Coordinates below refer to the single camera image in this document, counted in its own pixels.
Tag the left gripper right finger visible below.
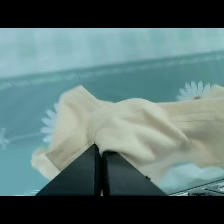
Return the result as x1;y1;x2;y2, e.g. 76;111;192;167
101;150;168;197

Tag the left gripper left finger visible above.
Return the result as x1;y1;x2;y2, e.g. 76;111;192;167
35;143;102;197

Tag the cream shirt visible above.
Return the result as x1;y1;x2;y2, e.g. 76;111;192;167
30;84;224;186

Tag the silver frame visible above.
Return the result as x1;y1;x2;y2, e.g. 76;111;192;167
169;178;224;197

